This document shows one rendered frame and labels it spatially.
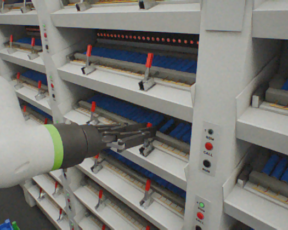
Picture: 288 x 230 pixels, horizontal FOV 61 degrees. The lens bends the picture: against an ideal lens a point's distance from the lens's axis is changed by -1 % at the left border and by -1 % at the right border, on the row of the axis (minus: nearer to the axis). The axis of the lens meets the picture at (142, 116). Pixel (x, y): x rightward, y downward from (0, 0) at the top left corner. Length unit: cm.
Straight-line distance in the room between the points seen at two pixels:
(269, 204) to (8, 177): 50
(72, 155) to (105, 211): 63
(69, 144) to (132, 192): 44
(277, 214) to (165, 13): 46
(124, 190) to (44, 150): 48
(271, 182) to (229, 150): 12
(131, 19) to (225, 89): 29
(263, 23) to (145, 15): 26
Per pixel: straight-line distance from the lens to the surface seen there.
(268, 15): 45
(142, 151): 70
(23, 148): 45
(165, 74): 65
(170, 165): 67
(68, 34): 101
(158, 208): 82
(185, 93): 59
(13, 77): 166
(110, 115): 88
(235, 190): 61
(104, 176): 96
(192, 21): 52
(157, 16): 57
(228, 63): 48
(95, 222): 131
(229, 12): 47
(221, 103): 50
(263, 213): 58
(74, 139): 49
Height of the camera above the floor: 130
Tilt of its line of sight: 22 degrees down
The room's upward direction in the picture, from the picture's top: straight up
